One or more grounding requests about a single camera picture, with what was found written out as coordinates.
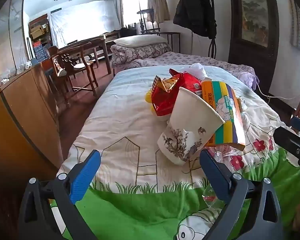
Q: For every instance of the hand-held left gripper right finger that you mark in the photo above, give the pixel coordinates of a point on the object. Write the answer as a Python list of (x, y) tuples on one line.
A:
[(213, 175)]

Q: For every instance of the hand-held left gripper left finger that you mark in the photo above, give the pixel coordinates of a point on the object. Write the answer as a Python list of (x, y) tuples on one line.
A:
[(86, 175)]

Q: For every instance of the white painted paper cup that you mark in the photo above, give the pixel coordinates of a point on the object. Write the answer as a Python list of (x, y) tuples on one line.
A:
[(190, 120)]

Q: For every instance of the colourful striped tissue packet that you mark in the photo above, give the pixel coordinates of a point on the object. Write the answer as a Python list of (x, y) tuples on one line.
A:
[(227, 100)]

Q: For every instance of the red snack bag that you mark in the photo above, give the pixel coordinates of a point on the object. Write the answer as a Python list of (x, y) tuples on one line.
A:
[(165, 100)]

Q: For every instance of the yellow mesh bag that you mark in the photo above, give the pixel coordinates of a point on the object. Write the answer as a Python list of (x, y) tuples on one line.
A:
[(149, 97)]

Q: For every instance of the clear plastic wrapper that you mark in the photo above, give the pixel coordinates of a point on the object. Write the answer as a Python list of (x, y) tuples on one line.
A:
[(210, 192)]

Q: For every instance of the wooden cabinet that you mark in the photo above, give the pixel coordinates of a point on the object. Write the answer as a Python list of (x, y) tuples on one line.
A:
[(22, 105)]

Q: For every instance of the carved wooden chair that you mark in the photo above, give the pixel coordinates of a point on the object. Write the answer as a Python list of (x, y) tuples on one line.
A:
[(65, 67)]

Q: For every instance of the dark framed painting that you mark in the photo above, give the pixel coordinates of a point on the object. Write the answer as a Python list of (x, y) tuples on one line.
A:
[(255, 17)]

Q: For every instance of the dark metal coat rack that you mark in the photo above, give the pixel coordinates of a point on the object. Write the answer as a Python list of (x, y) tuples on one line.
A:
[(212, 47)]

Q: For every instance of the purple floral bedsheet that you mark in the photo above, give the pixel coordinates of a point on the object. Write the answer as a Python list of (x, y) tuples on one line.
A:
[(190, 57)]

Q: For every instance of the white crumpled cloth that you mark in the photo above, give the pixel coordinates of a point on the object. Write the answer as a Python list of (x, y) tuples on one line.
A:
[(26, 65)]

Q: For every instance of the wooden table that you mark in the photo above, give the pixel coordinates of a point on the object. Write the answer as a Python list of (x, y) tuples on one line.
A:
[(90, 42)]

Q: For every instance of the folded floral quilt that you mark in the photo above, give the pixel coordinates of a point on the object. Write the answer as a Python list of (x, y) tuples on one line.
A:
[(140, 52)]

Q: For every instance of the shelf with boxes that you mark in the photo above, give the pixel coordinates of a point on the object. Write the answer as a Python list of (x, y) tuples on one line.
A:
[(40, 42)]

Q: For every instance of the white pillow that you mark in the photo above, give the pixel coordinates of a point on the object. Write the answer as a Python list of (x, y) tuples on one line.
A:
[(140, 40)]

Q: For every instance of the black metal side table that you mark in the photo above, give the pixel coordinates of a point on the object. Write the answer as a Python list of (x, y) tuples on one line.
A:
[(175, 33)]

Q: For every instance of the white cover sheet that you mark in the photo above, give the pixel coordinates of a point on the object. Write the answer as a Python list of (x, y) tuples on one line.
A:
[(85, 20)]

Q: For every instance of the black jacket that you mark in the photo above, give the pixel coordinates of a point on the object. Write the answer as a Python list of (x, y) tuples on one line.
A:
[(195, 7)]

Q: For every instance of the dark tiered stand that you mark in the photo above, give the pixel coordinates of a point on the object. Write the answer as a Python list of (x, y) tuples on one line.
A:
[(146, 27)]

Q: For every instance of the beige hanging garment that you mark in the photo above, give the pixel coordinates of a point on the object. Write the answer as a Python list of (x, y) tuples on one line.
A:
[(160, 2)]

